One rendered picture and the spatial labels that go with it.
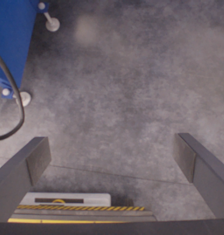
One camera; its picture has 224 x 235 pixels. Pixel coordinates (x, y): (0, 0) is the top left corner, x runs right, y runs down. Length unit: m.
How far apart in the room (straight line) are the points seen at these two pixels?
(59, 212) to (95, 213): 0.16
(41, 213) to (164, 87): 0.99
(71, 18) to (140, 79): 0.70
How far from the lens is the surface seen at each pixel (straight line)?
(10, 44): 1.09
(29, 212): 0.91
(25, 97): 1.30
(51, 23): 1.44
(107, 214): 0.81
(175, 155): 0.17
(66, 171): 1.17
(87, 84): 1.18
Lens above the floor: 1.09
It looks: 82 degrees down
